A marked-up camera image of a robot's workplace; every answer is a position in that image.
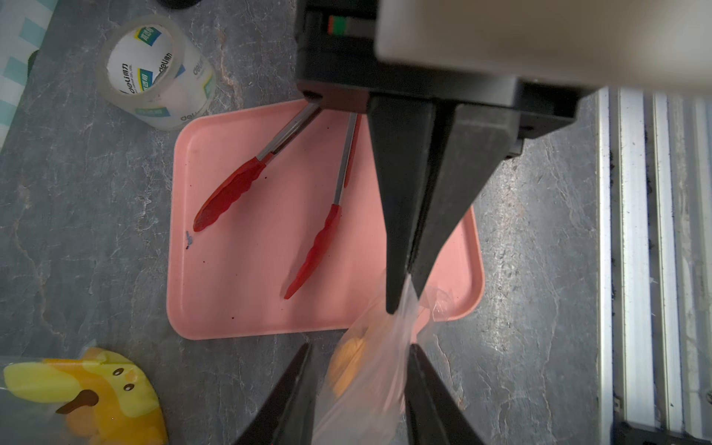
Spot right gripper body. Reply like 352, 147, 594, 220
295, 1, 593, 157

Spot small clear zip bag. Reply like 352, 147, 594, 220
313, 278, 454, 444

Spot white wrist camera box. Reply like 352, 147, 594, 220
375, 1, 711, 95

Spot red metal tongs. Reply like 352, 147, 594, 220
192, 102, 363, 301

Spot pink plastic tray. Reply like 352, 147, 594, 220
166, 98, 486, 341

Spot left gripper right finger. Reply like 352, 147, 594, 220
404, 344, 485, 445

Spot clear tape roll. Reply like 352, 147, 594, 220
96, 15, 217, 131

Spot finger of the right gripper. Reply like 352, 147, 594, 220
367, 96, 434, 314
409, 105, 520, 294

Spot clear resealable bag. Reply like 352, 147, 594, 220
1, 345, 169, 444

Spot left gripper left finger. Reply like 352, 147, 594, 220
235, 343, 314, 444

